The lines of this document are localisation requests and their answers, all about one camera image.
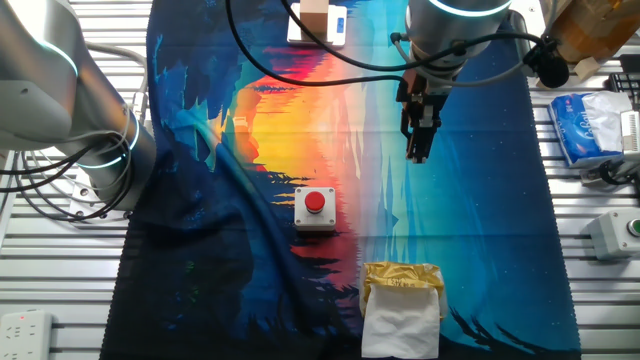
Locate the black orange gripper body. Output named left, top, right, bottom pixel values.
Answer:
left=396, top=68, right=454, bottom=121

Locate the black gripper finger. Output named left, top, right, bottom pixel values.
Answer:
left=419, top=103, right=443, bottom=164
left=401, top=109, right=422, bottom=165

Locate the tall wooden block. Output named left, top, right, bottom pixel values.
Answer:
left=298, top=0, right=330, bottom=37

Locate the white digital kitchen scale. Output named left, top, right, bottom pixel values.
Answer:
left=286, top=2, right=349, bottom=50

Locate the colourful landscape print cloth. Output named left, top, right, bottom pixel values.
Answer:
left=99, top=0, right=582, bottom=360

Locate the red push button box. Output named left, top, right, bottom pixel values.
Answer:
left=293, top=186, right=338, bottom=233

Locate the blue tissue pack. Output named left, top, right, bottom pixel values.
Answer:
left=547, top=90, right=635, bottom=169

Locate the small wooden cube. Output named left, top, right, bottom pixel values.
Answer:
left=573, top=56, right=601, bottom=81

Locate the yellow tissue pack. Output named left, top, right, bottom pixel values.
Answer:
left=358, top=260, right=449, bottom=360

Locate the white ribbed plastic part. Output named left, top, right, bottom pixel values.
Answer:
left=619, top=109, right=640, bottom=154

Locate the green push button box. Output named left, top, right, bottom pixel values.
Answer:
left=585, top=208, right=640, bottom=261

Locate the white power strip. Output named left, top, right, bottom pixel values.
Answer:
left=0, top=309, right=54, bottom=360

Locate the long black cable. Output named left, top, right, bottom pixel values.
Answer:
left=224, top=0, right=407, bottom=88
left=280, top=0, right=549, bottom=72

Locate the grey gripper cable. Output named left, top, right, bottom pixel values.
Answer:
left=391, top=32, right=532, bottom=89

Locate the black round cable connector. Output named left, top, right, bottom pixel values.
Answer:
left=523, top=37, right=571, bottom=90

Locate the black cable clamp bracket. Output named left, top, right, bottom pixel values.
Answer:
left=579, top=154, right=640, bottom=189

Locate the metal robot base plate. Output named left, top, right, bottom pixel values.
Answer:
left=67, top=169, right=134, bottom=221

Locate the black cable bundle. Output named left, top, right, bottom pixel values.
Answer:
left=0, top=132, right=135, bottom=224

